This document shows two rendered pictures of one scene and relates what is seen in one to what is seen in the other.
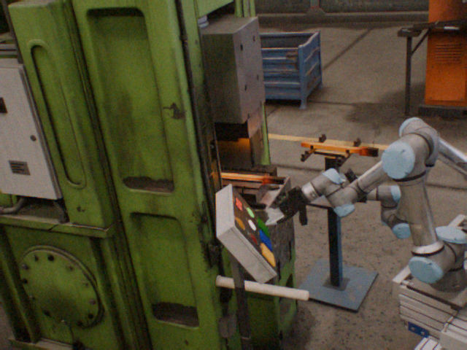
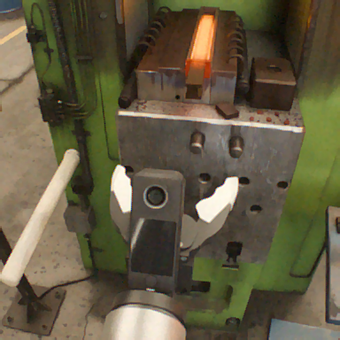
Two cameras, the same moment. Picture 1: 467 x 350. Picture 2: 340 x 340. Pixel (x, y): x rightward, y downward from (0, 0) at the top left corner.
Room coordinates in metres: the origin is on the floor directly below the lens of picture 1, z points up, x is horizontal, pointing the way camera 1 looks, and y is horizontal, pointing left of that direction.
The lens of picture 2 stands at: (2.22, -0.77, 1.30)
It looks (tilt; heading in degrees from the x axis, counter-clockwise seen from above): 41 degrees down; 72
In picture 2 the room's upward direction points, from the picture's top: straight up
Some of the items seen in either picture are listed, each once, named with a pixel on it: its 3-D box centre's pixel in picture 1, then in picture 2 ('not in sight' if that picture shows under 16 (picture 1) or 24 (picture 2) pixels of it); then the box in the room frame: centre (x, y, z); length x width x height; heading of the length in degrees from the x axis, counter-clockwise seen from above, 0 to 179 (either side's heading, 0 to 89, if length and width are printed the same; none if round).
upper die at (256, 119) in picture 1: (215, 119); not in sight; (2.55, 0.04, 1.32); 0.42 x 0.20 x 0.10; 64
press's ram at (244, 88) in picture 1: (212, 66); not in sight; (2.58, 0.02, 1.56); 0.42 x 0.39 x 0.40; 64
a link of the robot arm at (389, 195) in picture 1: (390, 194); not in sight; (2.21, -0.70, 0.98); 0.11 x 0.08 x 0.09; 64
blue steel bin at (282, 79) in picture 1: (265, 68); not in sight; (6.65, -0.59, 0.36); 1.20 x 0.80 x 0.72; 63
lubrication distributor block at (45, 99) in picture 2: (214, 254); (51, 107); (2.17, 0.13, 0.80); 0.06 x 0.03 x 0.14; 154
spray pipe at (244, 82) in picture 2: not in sight; (242, 56); (2.63, -0.05, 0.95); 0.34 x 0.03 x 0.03; 64
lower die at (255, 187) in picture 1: (224, 184); (195, 45); (2.55, 0.04, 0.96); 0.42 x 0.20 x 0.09; 64
